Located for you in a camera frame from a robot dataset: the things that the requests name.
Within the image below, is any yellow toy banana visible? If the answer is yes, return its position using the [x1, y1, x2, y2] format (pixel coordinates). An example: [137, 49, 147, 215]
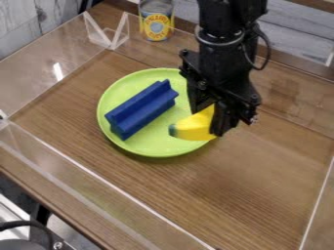
[169, 105, 217, 141]

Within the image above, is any black metal table bracket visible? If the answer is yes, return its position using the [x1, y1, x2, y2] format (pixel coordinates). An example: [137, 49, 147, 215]
[30, 204, 77, 250]

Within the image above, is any clear acrylic corner bracket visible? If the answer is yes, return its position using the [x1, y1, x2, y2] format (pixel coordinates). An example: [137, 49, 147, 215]
[83, 12, 130, 51]

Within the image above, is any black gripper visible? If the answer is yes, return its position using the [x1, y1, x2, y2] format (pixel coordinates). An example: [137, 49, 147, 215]
[178, 30, 264, 138]

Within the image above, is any blue plastic block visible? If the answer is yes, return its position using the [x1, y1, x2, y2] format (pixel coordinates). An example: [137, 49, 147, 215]
[105, 79, 179, 141]

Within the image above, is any yellow labelled tin can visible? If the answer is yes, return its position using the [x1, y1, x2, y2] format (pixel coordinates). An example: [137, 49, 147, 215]
[139, 0, 174, 42]

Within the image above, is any black cable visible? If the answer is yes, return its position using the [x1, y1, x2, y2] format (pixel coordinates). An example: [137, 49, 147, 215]
[0, 220, 57, 250]

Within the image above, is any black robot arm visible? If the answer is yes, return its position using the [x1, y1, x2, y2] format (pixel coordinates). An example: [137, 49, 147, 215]
[170, 0, 269, 141]

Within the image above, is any green round plate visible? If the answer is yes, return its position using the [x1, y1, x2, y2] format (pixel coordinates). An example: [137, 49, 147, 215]
[97, 67, 211, 157]

